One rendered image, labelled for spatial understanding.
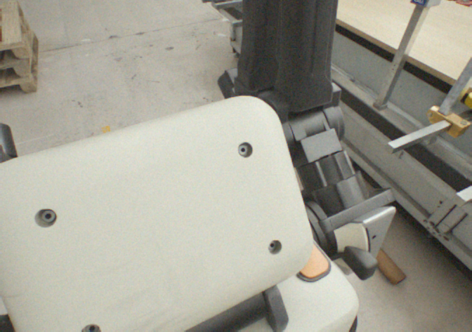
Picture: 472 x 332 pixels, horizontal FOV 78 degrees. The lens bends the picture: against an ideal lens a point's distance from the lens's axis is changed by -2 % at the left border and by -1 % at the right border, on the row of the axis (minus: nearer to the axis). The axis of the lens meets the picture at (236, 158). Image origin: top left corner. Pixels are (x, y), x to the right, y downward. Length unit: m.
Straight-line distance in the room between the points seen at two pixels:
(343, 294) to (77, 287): 0.22
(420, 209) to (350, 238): 1.55
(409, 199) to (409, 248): 0.27
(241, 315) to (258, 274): 0.04
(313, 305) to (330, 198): 0.14
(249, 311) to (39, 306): 0.14
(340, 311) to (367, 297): 1.42
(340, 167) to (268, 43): 0.20
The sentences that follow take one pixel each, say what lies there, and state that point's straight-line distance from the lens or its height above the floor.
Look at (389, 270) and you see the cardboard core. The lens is 1.74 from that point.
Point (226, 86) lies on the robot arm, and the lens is 0.59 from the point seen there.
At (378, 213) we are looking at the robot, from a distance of 0.38.
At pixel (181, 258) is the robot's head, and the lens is 0.20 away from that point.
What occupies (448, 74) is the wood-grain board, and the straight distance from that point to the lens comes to 1.51.
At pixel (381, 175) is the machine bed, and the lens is 1.99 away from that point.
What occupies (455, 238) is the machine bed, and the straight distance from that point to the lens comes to 1.90.
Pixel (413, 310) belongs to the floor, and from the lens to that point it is 1.79.
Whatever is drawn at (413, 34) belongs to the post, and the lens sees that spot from 1.37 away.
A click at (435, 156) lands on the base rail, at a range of 1.39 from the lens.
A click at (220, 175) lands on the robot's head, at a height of 1.36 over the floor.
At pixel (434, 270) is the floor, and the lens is 1.94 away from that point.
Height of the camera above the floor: 1.51
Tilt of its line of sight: 46 degrees down
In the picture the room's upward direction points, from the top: straight up
